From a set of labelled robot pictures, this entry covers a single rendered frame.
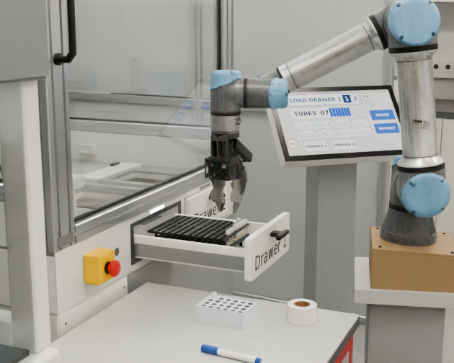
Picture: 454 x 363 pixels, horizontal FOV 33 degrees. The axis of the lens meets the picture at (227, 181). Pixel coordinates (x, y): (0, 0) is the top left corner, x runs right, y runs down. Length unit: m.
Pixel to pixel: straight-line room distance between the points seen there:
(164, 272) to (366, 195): 1.63
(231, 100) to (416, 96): 0.45
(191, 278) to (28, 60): 1.31
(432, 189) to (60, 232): 0.89
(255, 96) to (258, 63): 1.90
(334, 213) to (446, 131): 1.99
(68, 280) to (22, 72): 0.72
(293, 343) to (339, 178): 1.30
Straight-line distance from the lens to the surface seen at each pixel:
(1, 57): 1.16
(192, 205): 2.28
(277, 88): 1.88
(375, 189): 3.62
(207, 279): 2.49
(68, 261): 1.79
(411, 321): 2.12
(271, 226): 1.99
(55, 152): 1.71
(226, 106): 1.88
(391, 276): 2.04
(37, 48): 1.22
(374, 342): 2.14
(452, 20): 5.49
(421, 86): 1.90
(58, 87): 1.70
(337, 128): 2.83
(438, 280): 2.06
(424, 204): 1.92
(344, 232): 2.97
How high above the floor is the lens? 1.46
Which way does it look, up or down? 12 degrees down
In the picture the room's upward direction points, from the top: straight up
